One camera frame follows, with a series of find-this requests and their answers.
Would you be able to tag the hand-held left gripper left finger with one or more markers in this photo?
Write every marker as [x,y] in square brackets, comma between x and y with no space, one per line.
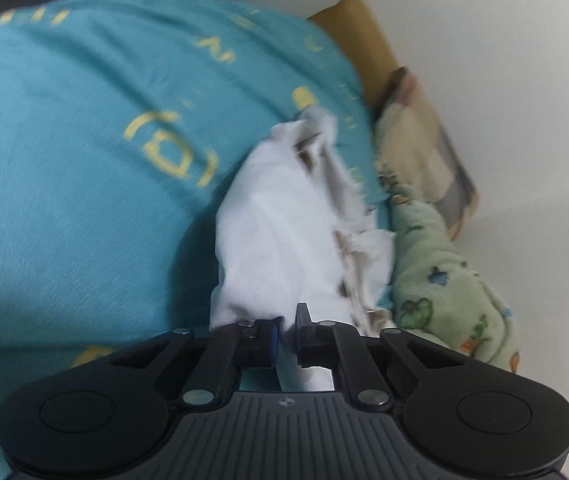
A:
[274,342]

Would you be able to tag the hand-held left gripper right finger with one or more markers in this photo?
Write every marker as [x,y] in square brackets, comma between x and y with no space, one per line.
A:
[301,332]

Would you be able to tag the white t-shirt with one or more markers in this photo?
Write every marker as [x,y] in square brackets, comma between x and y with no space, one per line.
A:
[274,220]

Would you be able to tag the green fleece printed blanket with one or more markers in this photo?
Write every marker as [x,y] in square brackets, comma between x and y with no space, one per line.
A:
[429,270]

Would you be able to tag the plaid pillow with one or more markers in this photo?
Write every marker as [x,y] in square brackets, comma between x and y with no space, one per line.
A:
[424,150]

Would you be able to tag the yellow padded headboard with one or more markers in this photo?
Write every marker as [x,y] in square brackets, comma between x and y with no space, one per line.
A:
[359,35]

